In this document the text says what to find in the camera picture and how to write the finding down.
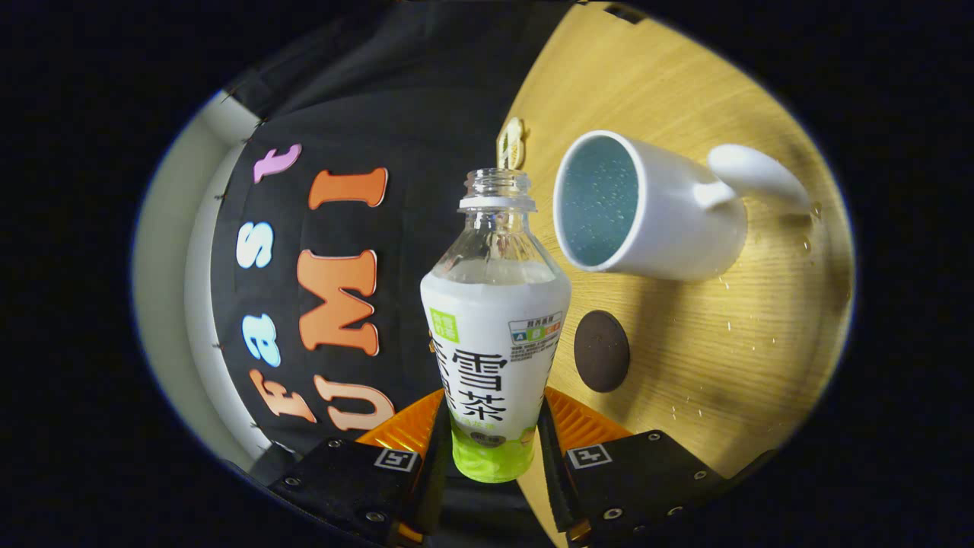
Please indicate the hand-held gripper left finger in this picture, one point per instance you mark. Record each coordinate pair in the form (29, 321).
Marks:
(435, 472)

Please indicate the black backdrop cloth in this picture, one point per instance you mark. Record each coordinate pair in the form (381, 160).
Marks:
(426, 99)

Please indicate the white green juice bottle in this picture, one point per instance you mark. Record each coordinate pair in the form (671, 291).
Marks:
(494, 342)

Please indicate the small cream yellow object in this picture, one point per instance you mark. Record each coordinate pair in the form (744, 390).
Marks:
(511, 144)

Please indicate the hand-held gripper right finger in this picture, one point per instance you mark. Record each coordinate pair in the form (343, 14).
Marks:
(552, 479)

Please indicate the dark brown round coaster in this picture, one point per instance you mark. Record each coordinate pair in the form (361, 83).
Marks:
(601, 352)

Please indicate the wooden table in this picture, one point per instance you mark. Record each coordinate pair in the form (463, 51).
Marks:
(746, 342)

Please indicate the white cup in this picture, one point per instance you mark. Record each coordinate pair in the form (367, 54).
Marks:
(685, 221)

